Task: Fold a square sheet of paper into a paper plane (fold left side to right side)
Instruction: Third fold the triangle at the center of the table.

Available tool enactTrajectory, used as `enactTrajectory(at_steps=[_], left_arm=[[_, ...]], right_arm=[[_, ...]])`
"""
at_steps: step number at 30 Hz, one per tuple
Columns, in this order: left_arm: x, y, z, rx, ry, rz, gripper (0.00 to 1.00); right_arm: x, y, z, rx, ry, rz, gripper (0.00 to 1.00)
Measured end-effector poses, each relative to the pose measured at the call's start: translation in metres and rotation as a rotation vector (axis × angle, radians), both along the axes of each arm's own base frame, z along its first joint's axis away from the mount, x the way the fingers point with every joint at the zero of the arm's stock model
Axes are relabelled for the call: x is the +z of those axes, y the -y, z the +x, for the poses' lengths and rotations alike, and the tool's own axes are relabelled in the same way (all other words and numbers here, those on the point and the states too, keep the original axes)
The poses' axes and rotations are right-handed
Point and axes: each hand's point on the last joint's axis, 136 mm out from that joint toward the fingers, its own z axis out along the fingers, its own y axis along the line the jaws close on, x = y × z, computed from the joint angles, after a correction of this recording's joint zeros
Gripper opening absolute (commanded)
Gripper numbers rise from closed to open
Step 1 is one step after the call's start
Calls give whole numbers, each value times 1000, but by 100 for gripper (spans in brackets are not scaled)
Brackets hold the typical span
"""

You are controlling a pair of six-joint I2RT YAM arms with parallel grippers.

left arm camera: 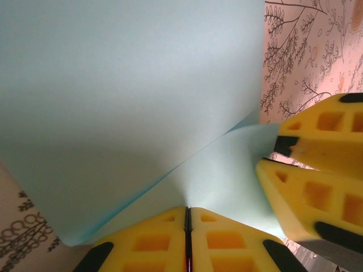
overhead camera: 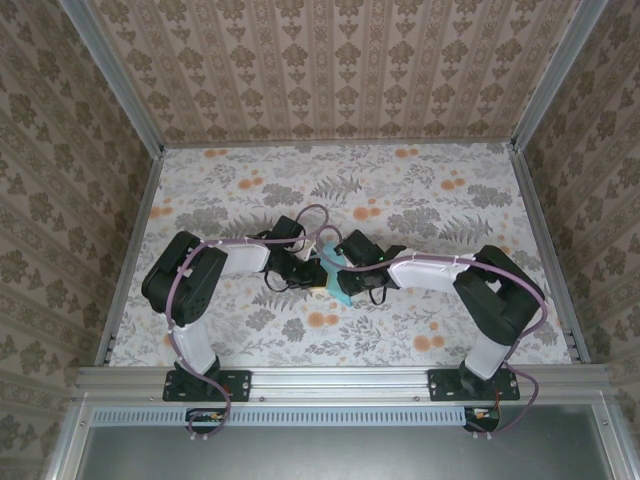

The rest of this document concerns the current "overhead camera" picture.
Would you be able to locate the light blue paper sheet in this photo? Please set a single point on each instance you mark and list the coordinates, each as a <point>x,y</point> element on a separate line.
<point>345,300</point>

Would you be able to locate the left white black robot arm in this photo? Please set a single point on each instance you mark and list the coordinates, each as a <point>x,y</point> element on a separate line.
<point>245,257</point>

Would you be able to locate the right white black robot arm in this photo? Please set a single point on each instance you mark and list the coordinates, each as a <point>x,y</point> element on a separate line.
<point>425,275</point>

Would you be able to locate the floral patterned table cover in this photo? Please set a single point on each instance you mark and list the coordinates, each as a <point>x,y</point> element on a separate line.
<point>280,165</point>

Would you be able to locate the aluminium mounting rail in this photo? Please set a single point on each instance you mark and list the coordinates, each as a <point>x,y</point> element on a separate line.
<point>340,382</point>

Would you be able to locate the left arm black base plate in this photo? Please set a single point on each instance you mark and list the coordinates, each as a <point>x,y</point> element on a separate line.
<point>240,382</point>

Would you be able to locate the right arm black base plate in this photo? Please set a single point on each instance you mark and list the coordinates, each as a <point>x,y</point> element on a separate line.
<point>442,385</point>

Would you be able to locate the aluminium table edge rail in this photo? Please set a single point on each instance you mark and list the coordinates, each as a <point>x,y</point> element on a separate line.
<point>131,260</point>
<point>531,200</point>

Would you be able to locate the aluminium frame post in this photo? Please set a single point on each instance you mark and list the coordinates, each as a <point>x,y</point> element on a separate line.
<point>115,70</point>
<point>550,70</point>

